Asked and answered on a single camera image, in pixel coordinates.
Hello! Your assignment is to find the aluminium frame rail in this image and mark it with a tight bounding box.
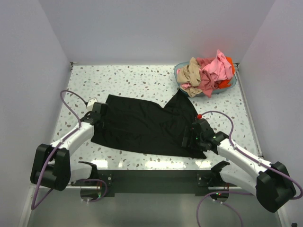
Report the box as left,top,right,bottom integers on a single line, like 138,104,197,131
18,141,292,227

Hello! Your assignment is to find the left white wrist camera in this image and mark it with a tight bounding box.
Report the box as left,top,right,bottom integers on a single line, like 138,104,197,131
86,98,98,111

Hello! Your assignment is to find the light pink t-shirt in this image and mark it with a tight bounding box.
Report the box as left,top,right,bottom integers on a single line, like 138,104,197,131
180,83,192,89

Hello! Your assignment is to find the teal plastic laundry basket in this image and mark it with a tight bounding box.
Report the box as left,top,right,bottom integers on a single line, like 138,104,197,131
174,57,236,98

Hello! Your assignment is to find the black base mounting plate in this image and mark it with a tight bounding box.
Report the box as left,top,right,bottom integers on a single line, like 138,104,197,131
80,169,239,198

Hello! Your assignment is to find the orange t-shirt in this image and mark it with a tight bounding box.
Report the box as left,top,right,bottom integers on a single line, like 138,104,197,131
216,53,235,89

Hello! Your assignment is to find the black t-shirt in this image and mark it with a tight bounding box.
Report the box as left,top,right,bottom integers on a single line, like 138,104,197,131
91,91,206,159

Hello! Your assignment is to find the beige t-shirt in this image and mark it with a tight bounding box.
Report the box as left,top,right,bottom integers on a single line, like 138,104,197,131
177,57,202,97

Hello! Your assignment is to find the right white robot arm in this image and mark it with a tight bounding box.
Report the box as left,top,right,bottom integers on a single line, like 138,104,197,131
182,119,296,213

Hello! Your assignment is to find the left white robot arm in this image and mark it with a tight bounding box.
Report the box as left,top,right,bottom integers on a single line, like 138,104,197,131
30,102,107,191

